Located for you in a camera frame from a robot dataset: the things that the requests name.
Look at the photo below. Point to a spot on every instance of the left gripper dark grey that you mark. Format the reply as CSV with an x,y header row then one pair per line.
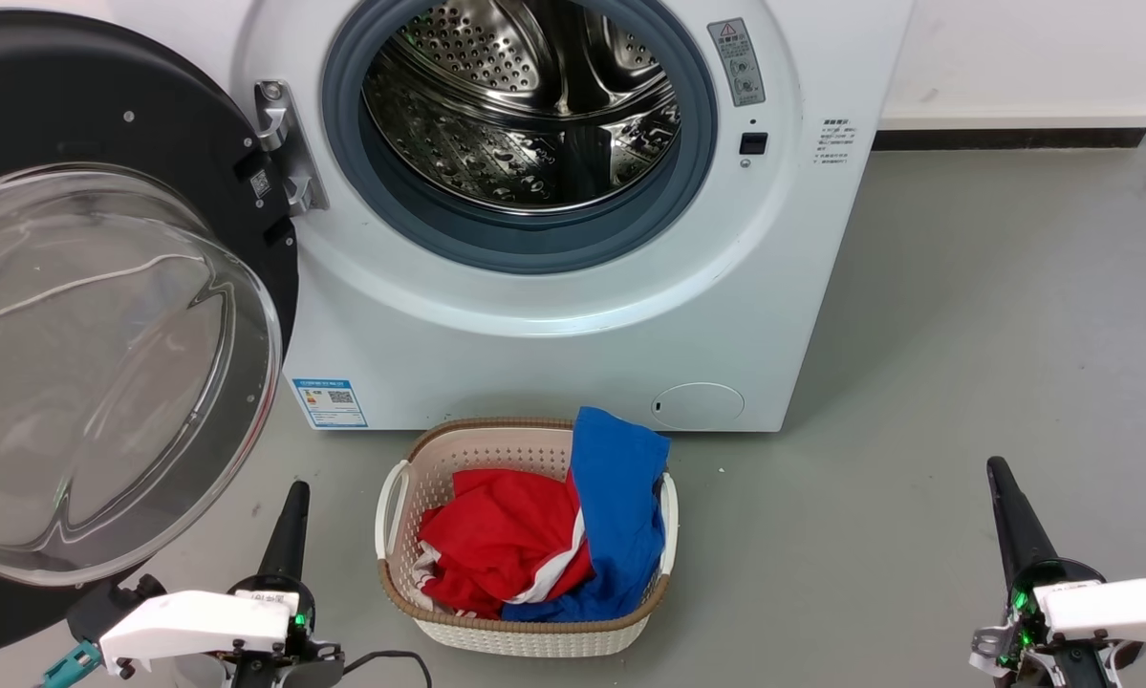
x,y
300,669

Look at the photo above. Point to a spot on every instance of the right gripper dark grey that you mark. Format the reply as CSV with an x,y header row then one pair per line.
x,y
1031,621

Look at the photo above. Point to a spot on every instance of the black round glass washer door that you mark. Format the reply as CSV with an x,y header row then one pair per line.
x,y
104,363

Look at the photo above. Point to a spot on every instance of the white front-load washing machine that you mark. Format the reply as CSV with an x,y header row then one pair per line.
x,y
553,363

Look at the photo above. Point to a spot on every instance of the silver metal door hinge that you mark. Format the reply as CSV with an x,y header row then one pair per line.
x,y
286,143

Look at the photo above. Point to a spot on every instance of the blue energy label sticker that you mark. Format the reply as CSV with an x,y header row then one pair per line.
x,y
330,403

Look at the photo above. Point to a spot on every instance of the red garment with white trim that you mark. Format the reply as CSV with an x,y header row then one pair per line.
x,y
496,540

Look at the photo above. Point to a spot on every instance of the teal connector piece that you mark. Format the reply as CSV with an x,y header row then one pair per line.
x,y
71,664

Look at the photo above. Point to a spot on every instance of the beige plastic laundry basket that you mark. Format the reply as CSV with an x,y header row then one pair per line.
x,y
534,638

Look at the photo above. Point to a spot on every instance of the blue garment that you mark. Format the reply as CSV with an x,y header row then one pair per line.
x,y
620,506

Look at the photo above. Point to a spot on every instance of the round white filter cover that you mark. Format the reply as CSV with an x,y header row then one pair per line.
x,y
697,406

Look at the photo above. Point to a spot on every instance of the black baseboard strip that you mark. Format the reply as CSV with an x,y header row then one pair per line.
x,y
1007,139

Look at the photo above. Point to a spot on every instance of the small printed text label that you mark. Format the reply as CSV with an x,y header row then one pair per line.
x,y
832,141

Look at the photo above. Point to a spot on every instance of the stainless steel washer drum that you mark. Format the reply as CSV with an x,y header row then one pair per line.
x,y
496,115

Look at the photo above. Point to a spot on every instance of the grey warning sticker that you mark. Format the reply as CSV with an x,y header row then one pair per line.
x,y
737,62

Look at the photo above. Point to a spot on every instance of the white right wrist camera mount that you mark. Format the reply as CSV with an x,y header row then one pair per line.
x,y
1117,607

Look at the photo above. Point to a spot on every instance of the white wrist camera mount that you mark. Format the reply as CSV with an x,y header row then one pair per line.
x,y
190,621
1117,607

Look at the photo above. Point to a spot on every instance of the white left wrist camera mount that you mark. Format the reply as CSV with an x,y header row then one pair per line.
x,y
190,621

